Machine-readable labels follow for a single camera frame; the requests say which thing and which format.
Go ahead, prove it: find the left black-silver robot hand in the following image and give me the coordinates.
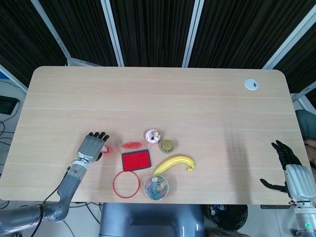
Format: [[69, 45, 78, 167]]
[[76, 132, 110, 163]]

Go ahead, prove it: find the right black-silver robot hand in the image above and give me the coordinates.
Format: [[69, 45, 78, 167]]
[[260, 140, 316, 201]]

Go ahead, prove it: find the red ink pad clear lid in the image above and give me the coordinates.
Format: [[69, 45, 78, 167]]
[[119, 140, 152, 171]]

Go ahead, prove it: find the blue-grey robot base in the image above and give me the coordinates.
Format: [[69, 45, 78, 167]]
[[99, 202, 206, 237]]

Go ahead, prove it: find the person in grey clothes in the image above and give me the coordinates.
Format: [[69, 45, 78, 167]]
[[295, 110, 316, 168]]

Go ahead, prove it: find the pink toy cupcake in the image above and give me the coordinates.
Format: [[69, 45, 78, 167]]
[[143, 128, 161, 144]]

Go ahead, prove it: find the green jar gold lid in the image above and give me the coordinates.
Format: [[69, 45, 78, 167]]
[[160, 139, 174, 154]]

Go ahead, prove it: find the clear tub of binder clips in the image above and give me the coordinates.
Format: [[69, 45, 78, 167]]
[[144, 174, 170, 201]]

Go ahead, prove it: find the black trash bin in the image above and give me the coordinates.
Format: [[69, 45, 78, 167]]
[[206, 204, 248, 232]]

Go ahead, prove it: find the yellow toy banana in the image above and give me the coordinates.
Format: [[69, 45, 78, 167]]
[[153, 155, 196, 175]]

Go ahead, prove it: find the black box device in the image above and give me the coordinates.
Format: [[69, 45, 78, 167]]
[[0, 96, 20, 116]]

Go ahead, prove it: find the red plastic ring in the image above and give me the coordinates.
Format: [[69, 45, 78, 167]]
[[113, 171, 141, 198]]

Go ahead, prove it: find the low white partition frame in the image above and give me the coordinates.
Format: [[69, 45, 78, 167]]
[[290, 83, 316, 117]]

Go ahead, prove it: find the white and blue partition frame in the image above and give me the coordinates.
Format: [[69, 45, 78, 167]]
[[0, 63, 28, 91]]

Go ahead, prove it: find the grey cable grommet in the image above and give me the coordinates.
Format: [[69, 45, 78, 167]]
[[244, 78, 260, 91]]

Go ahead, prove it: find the white aluminium partition post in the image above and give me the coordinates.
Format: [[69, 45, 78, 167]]
[[182, 0, 205, 68], [31, 0, 73, 66], [262, 11, 316, 70], [100, 0, 124, 67]]

